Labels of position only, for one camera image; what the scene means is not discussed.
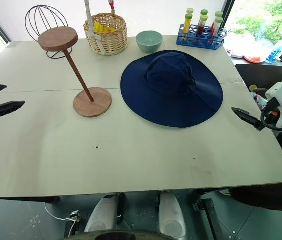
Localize white floor cable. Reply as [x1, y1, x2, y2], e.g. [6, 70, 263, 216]
[44, 202, 77, 224]

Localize white robot leg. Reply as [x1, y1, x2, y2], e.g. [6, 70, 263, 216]
[84, 194, 119, 233]
[158, 190, 187, 239]

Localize yellow items in basket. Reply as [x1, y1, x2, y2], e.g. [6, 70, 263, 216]
[93, 22, 117, 34]

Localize black wire hat stand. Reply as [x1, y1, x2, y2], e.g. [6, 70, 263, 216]
[25, 4, 73, 60]

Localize pale green bowl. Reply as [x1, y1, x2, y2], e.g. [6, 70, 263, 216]
[135, 30, 163, 54]

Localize dark rounded robot body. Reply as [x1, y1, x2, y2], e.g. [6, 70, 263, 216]
[74, 230, 188, 240]

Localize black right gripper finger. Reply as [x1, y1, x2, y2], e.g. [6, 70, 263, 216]
[231, 107, 266, 132]

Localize black side table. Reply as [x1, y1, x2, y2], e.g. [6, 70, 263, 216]
[235, 63, 282, 141]

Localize small power adapter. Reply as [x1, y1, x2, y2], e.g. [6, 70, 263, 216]
[68, 210, 81, 222]

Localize navy blue wide-brim hat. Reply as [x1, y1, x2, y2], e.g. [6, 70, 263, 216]
[120, 49, 224, 129]

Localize blue-label water bottle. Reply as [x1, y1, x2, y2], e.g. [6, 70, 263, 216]
[265, 36, 282, 64]

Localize black chair seat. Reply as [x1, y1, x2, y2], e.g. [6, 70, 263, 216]
[229, 182, 282, 214]

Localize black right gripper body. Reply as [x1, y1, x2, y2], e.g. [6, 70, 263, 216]
[262, 97, 281, 126]

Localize blue test tube rack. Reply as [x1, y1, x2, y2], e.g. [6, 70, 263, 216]
[176, 23, 228, 51]

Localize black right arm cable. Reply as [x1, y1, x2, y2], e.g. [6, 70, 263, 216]
[260, 99, 282, 133]

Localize green-capped yellow test tube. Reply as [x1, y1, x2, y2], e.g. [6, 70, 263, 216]
[182, 13, 193, 42]

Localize wooden hat stand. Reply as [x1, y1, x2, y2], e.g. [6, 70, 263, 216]
[37, 26, 112, 118]

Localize red plate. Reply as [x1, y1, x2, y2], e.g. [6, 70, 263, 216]
[243, 55, 267, 64]

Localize black table leg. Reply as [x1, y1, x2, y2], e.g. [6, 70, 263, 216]
[192, 197, 223, 240]

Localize cluttered items pile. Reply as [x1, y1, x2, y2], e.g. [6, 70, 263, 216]
[249, 84, 269, 112]

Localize wicker basket with handle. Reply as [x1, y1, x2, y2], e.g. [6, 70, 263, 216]
[83, 0, 129, 56]

